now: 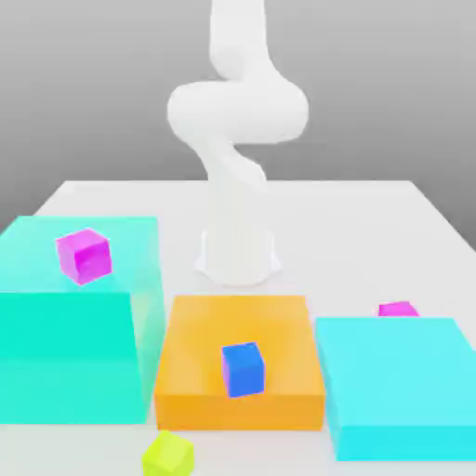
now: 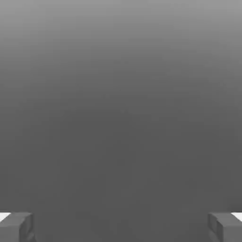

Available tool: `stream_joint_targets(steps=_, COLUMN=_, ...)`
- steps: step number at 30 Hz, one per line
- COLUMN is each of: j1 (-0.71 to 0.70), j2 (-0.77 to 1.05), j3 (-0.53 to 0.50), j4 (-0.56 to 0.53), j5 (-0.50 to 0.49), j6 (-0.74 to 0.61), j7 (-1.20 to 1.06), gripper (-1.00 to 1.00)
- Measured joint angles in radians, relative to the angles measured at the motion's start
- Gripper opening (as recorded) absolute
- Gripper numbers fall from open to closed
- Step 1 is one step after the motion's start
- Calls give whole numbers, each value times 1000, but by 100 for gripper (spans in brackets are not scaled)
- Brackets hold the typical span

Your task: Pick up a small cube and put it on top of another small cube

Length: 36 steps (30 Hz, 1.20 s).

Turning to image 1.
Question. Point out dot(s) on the large cyan box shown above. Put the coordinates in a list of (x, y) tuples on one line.
[(401, 372)]

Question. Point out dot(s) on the large turquoise box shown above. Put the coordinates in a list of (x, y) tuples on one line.
[(63, 353)]

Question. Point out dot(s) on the small blue cube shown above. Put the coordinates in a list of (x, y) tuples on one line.
[(243, 370)]

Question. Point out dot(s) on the small magenta cube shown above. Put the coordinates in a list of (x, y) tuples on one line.
[(397, 309), (84, 256)]

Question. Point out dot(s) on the large orange box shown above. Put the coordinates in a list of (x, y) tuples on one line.
[(193, 353)]

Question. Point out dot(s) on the small yellow-green cube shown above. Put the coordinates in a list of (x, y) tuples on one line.
[(167, 455)]

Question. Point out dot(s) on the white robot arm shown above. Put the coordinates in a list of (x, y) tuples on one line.
[(238, 111)]

